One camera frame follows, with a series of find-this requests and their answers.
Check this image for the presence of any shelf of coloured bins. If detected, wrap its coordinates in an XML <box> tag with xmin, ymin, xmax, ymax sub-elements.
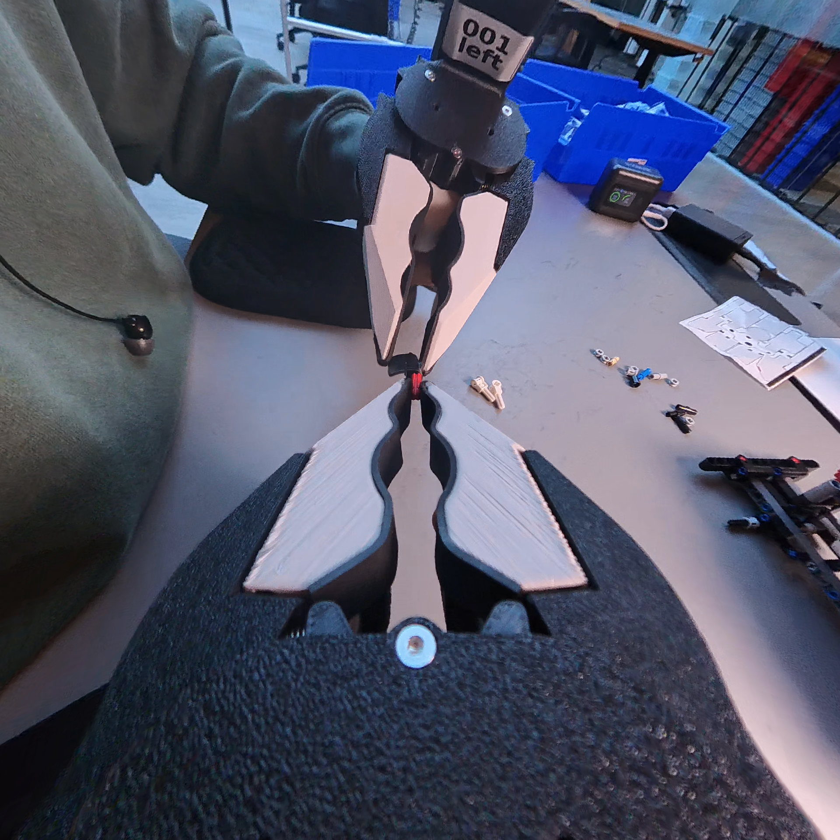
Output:
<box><xmin>714</xmin><ymin>33</ymin><xmax>840</xmax><ymax>227</ymax></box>

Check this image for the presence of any wooden background table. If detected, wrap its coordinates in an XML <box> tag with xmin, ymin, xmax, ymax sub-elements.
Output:
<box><xmin>563</xmin><ymin>0</ymin><xmax>715</xmax><ymax>88</ymax></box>

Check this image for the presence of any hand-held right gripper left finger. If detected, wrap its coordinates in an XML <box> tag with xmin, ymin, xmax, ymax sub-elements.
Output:
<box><xmin>243</xmin><ymin>382</ymin><xmax>410</xmax><ymax>635</ymax></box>

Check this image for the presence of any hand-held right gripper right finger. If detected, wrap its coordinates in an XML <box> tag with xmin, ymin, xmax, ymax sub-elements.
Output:
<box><xmin>420</xmin><ymin>382</ymin><xmax>589</xmax><ymax>635</ymax></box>

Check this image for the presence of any blue plastic bin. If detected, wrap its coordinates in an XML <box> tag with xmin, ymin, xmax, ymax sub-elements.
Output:
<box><xmin>505</xmin><ymin>74</ymin><xmax>583</xmax><ymax>182</ymax></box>
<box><xmin>306</xmin><ymin>37</ymin><xmax>435</xmax><ymax>106</ymax></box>
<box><xmin>546</xmin><ymin>101</ymin><xmax>731</xmax><ymax>193</ymax></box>
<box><xmin>524</xmin><ymin>59</ymin><xmax>647</xmax><ymax>114</ymax></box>

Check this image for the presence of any white sticker sheet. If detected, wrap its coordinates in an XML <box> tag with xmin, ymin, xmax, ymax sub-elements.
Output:
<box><xmin>679</xmin><ymin>297</ymin><xmax>826</xmax><ymax>391</ymax></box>

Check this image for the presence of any white lego monster truck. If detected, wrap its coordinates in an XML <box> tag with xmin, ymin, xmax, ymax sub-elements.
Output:
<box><xmin>697</xmin><ymin>454</ymin><xmax>840</xmax><ymax>611</ymax></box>

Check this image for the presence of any cluster of small lego pieces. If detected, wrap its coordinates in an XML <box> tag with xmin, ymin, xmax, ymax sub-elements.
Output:
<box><xmin>591</xmin><ymin>348</ymin><xmax>698</xmax><ymax>435</ymax></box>

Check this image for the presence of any black earbud with cord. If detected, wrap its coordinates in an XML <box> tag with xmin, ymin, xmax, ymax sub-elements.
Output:
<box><xmin>0</xmin><ymin>256</ymin><xmax>156</xmax><ymax>357</ymax></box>

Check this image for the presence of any black box green mark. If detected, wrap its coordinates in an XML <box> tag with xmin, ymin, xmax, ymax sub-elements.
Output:
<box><xmin>588</xmin><ymin>157</ymin><xmax>664</xmax><ymax>223</ymax></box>

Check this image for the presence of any person's green sweatshirt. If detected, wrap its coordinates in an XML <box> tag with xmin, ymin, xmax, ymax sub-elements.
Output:
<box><xmin>0</xmin><ymin>0</ymin><xmax>196</xmax><ymax>690</ymax></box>

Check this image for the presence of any black power adapter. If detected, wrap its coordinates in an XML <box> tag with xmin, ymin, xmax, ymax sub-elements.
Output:
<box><xmin>663</xmin><ymin>205</ymin><xmax>754</xmax><ymax>265</ymax></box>

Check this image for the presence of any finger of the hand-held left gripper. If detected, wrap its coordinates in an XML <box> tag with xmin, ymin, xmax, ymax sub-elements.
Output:
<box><xmin>363</xmin><ymin>153</ymin><xmax>434</xmax><ymax>367</ymax></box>
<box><xmin>422</xmin><ymin>193</ymin><xmax>509</xmax><ymax>371</ymax></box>

